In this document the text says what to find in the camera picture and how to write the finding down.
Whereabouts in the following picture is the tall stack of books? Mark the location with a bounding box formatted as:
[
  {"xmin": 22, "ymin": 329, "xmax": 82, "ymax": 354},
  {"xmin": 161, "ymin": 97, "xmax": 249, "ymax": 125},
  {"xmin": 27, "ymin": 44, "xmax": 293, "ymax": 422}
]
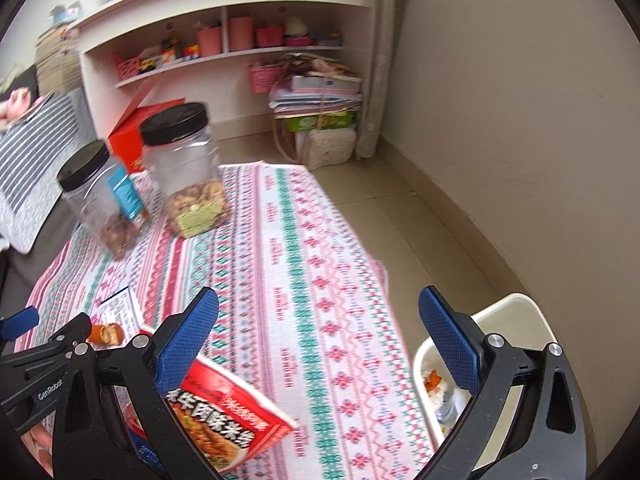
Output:
[{"xmin": 35, "ymin": 27, "xmax": 83, "ymax": 96}]

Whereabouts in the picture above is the pink pen holder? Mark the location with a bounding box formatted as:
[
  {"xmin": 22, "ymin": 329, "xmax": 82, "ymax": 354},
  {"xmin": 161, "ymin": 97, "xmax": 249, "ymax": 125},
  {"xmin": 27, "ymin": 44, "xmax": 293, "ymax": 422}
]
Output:
[{"xmin": 196, "ymin": 26, "xmax": 222, "ymax": 57}]

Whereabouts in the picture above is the red green patterned tablecloth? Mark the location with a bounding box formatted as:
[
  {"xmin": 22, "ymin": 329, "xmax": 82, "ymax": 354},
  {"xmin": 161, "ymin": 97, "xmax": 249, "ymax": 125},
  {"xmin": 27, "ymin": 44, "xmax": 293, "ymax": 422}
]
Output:
[{"xmin": 12, "ymin": 160, "xmax": 441, "ymax": 480}]

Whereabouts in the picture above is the light blue tissue box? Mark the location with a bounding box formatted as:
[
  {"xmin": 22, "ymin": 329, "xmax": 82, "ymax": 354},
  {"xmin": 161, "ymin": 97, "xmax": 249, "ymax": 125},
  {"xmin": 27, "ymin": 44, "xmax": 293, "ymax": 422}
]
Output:
[{"xmin": 48, "ymin": 2, "xmax": 83, "ymax": 26}]

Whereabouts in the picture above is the white sack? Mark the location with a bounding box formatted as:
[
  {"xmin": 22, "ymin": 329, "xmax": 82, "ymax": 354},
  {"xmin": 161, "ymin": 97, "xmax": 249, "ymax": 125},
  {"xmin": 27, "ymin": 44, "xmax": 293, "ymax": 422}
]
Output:
[{"xmin": 302, "ymin": 128, "xmax": 358, "ymax": 171}]

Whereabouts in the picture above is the green tissue package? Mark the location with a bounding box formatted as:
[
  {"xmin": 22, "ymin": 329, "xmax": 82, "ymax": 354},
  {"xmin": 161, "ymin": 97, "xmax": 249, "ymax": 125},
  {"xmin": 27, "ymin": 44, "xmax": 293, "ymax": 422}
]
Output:
[{"xmin": 285, "ymin": 111, "xmax": 357, "ymax": 133}]

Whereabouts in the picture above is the pink round container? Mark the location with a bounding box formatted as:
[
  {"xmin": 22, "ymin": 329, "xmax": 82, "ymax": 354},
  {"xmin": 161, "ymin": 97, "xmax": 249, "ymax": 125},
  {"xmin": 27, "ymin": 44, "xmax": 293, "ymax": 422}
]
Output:
[{"xmin": 228, "ymin": 16, "xmax": 255, "ymax": 51}]

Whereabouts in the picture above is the orange brown food scrap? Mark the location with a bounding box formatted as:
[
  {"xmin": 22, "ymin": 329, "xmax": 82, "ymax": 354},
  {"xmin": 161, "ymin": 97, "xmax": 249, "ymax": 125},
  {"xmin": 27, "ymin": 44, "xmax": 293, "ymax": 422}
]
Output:
[{"xmin": 87, "ymin": 324, "xmax": 123, "ymax": 347}]

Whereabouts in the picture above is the white trash bin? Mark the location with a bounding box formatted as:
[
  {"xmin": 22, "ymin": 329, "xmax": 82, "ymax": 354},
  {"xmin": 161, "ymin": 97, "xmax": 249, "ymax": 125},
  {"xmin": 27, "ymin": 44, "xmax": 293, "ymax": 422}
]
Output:
[{"xmin": 412, "ymin": 292, "xmax": 556, "ymax": 456}]

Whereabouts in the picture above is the small pink basket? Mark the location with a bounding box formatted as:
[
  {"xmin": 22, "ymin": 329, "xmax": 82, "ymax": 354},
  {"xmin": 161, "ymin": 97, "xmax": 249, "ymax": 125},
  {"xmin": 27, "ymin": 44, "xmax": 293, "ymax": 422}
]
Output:
[{"xmin": 255, "ymin": 27, "xmax": 285, "ymax": 48}]

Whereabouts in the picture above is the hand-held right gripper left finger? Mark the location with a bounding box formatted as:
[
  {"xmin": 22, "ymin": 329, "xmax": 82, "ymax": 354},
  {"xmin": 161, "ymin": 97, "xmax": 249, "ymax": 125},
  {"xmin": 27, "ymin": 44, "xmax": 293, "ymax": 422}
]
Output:
[{"xmin": 52, "ymin": 287, "xmax": 221, "ymax": 480}]

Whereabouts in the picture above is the clear jar with blue label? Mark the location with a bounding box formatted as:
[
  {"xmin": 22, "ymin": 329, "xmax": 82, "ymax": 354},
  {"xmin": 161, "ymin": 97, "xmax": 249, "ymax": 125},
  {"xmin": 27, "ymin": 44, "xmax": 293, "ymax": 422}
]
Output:
[{"xmin": 56, "ymin": 140, "xmax": 151, "ymax": 261}]

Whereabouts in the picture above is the red cardboard box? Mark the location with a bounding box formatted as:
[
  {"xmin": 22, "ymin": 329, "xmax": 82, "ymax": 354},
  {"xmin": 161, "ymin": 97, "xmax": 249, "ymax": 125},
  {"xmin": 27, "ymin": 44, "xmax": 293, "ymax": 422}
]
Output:
[{"xmin": 107, "ymin": 80, "xmax": 173, "ymax": 176}]

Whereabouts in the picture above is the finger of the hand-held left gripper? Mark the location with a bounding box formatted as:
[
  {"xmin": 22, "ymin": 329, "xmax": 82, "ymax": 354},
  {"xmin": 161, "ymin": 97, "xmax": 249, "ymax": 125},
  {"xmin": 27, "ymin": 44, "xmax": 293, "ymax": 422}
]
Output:
[
  {"xmin": 0, "ymin": 312, "xmax": 92, "ymax": 366},
  {"xmin": 0, "ymin": 308, "xmax": 40, "ymax": 343}
]

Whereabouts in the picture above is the red instant noodle package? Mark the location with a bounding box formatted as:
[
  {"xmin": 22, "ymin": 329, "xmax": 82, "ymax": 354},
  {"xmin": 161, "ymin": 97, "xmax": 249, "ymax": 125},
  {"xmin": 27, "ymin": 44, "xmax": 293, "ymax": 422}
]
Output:
[{"xmin": 117, "ymin": 325, "xmax": 301, "ymax": 476}]

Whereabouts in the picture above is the person's left hand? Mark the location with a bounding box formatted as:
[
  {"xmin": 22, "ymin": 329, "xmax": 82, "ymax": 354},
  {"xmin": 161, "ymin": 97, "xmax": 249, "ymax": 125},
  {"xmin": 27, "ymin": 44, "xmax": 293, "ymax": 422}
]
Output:
[{"xmin": 22, "ymin": 425, "xmax": 56, "ymax": 478}]

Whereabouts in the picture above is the beige curtain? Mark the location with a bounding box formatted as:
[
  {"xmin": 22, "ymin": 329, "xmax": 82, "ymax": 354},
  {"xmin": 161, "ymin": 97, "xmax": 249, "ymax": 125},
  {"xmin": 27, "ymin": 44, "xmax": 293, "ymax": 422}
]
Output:
[{"xmin": 352, "ymin": 0, "xmax": 408, "ymax": 161}]

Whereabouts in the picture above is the hanging pink basket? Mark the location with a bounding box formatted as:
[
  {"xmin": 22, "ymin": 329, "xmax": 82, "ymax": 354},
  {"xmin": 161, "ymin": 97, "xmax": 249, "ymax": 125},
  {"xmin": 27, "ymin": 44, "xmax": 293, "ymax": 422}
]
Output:
[{"xmin": 248, "ymin": 62, "xmax": 286, "ymax": 95}]

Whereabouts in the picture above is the clear jar with green label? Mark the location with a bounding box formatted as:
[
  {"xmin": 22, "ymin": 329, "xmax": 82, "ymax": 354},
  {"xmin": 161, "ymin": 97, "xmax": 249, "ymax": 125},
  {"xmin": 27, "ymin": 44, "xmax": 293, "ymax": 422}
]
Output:
[{"xmin": 140, "ymin": 102, "xmax": 232, "ymax": 239}]

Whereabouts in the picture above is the tied stack of papers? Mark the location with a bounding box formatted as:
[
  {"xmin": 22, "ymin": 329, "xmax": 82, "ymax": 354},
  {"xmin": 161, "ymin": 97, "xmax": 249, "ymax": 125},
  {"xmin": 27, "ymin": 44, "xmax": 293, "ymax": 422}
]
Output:
[{"xmin": 268, "ymin": 52, "xmax": 363, "ymax": 113}]

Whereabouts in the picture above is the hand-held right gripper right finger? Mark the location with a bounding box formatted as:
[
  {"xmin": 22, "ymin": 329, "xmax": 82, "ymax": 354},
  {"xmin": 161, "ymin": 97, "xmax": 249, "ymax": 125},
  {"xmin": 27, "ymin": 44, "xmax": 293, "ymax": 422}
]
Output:
[{"xmin": 418, "ymin": 286, "xmax": 586, "ymax": 480}]

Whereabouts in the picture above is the striped armrest blanket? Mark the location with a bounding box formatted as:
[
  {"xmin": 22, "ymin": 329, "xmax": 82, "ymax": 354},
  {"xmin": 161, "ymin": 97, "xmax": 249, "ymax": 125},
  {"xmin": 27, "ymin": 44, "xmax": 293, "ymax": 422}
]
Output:
[{"xmin": 0, "ymin": 91, "xmax": 101, "ymax": 253}]

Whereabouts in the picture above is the pink plush pig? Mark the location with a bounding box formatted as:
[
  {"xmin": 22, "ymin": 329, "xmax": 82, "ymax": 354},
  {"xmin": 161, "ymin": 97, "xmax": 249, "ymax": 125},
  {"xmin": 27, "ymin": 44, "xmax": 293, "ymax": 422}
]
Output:
[{"xmin": 0, "ymin": 87, "xmax": 38, "ymax": 123}]

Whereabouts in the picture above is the white printed leaflet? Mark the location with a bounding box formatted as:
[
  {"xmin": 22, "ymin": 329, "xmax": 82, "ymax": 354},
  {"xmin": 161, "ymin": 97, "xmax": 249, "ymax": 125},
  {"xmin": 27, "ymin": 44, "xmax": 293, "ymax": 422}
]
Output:
[{"xmin": 95, "ymin": 287, "xmax": 143, "ymax": 341}]

